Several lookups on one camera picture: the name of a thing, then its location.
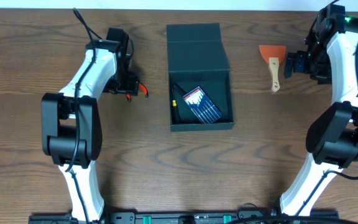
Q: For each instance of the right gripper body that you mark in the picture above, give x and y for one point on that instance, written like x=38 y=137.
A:
x=316 y=63

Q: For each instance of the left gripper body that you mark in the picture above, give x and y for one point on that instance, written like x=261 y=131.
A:
x=132 y=88

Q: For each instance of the red handled pliers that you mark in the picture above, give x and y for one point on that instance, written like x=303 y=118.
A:
x=138 y=87

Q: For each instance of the black yellow screwdriver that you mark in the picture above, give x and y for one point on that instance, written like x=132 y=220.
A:
x=176 y=115

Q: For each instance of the blue drill bit case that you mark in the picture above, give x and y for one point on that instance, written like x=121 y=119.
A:
x=202 y=106

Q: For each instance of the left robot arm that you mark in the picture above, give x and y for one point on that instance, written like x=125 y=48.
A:
x=71 y=126

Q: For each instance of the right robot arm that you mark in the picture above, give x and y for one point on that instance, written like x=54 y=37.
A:
x=332 y=140

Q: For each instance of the black open gift box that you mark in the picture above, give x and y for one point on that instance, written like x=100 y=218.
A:
x=196 y=57

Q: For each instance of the orange scraper wooden handle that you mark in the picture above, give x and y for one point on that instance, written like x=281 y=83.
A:
x=274 y=56

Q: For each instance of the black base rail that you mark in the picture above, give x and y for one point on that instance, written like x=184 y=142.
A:
x=168 y=218

